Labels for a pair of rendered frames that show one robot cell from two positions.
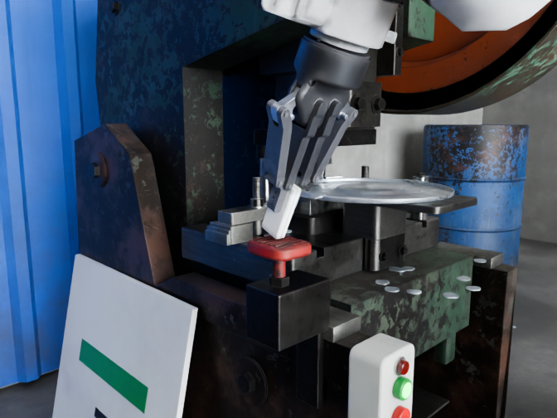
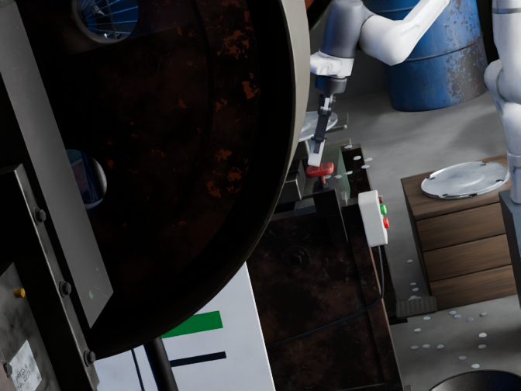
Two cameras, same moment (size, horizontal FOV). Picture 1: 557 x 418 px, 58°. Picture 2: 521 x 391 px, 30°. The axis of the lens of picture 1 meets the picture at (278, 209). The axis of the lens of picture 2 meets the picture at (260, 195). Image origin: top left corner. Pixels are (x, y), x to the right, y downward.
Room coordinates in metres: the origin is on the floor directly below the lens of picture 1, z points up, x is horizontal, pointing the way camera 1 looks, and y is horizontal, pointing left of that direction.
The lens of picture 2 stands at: (-1.23, 1.45, 1.51)
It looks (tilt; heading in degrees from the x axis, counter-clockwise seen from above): 18 degrees down; 326
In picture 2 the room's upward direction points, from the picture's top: 15 degrees counter-clockwise
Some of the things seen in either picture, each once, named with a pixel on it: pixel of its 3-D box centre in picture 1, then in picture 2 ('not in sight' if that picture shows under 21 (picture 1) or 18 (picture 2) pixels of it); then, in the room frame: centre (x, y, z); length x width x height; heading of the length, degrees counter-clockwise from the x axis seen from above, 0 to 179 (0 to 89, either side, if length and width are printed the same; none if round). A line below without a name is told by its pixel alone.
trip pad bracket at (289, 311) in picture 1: (289, 345); (332, 216); (0.62, -0.01, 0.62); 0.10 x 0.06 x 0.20; 134
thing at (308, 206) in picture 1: (318, 196); not in sight; (1.00, -0.08, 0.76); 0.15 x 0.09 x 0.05; 134
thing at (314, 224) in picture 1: (314, 214); not in sight; (1.01, -0.07, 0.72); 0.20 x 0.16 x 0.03; 134
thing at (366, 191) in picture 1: (370, 189); (288, 129); (0.91, -0.17, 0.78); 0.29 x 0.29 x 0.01
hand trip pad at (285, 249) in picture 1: (278, 270); (322, 181); (0.61, 0.00, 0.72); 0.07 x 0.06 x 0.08; 44
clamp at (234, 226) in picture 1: (253, 206); not in sight; (0.88, 0.04, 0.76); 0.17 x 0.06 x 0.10; 134
